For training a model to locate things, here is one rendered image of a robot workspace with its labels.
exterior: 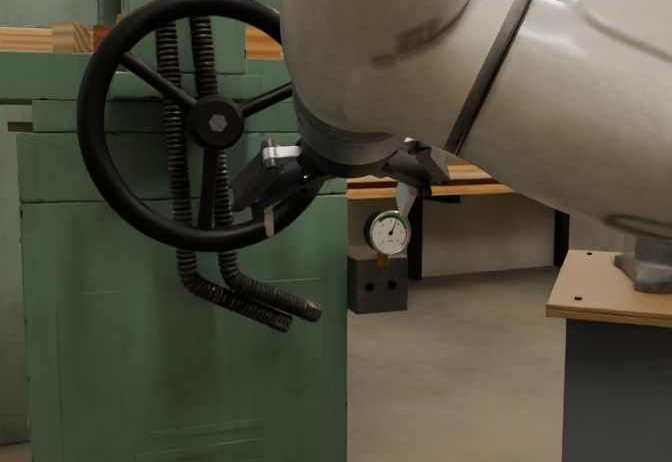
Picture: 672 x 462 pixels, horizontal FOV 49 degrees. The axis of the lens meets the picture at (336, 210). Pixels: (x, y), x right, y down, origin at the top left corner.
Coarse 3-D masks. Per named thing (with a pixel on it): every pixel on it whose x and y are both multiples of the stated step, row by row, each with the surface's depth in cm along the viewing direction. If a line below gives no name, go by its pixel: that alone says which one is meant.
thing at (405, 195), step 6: (402, 186) 71; (408, 186) 69; (396, 192) 75; (402, 192) 72; (408, 192) 69; (414, 192) 68; (396, 198) 75; (402, 198) 72; (408, 198) 69; (414, 198) 69; (402, 204) 72; (408, 204) 71; (402, 210) 73; (408, 210) 72; (402, 216) 74
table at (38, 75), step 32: (0, 64) 90; (32, 64) 91; (64, 64) 92; (256, 64) 100; (0, 96) 90; (32, 96) 92; (64, 96) 93; (128, 96) 86; (160, 96) 87; (192, 96) 88
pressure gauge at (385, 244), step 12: (372, 216) 103; (384, 216) 102; (396, 216) 102; (372, 228) 101; (384, 228) 102; (396, 228) 102; (408, 228) 103; (372, 240) 101; (384, 240) 102; (396, 240) 102; (408, 240) 103; (384, 252) 102; (396, 252) 102; (384, 264) 104
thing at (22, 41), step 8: (0, 32) 104; (8, 40) 104; (16, 40) 104; (24, 40) 105; (32, 40) 105; (40, 40) 105; (48, 40) 106; (8, 48) 104; (16, 48) 104; (24, 48) 105; (32, 48) 105; (40, 48) 105; (48, 48) 106; (280, 48) 116; (280, 56) 117
